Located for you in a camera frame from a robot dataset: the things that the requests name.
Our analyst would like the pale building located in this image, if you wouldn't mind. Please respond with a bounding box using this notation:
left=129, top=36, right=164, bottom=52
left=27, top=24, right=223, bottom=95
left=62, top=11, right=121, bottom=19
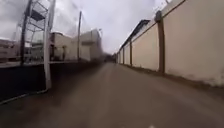
left=49, top=28, right=104, bottom=63

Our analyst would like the brown-grey paved road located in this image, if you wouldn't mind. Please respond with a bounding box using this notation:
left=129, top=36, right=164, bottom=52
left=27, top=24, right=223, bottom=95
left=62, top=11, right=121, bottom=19
left=0, top=61, right=224, bottom=128

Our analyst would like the utility pole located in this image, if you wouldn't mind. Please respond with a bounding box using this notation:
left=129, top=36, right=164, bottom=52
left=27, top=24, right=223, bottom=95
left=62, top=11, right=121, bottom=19
left=76, top=10, right=83, bottom=63

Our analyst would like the dark-roofed building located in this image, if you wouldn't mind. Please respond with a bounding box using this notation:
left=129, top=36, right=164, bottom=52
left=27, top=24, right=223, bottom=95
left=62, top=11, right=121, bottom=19
left=119, top=18, right=152, bottom=51

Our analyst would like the white slanted pole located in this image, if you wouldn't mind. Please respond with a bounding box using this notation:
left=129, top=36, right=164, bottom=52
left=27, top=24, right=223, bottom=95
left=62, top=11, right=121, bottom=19
left=42, top=0, right=58, bottom=91

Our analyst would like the dark metal lattice tower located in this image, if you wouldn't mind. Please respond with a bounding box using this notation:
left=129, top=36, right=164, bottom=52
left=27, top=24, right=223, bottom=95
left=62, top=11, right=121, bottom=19
left=18, top=0, right=51, bottom=66

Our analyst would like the pinkish low building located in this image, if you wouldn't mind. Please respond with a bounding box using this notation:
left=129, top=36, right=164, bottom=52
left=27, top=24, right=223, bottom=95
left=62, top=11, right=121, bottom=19
left=0, top=38, right=21, bottom=63

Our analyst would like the beige wall with brown pillars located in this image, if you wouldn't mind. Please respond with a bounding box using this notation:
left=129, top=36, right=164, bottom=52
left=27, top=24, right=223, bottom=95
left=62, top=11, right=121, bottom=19
left=114, top=0, right=224, bottom=88

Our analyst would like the dark low wall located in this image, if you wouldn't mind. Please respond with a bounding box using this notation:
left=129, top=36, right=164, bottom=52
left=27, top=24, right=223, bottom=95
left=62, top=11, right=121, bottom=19
left=0, top=61, right=101, bottom=103

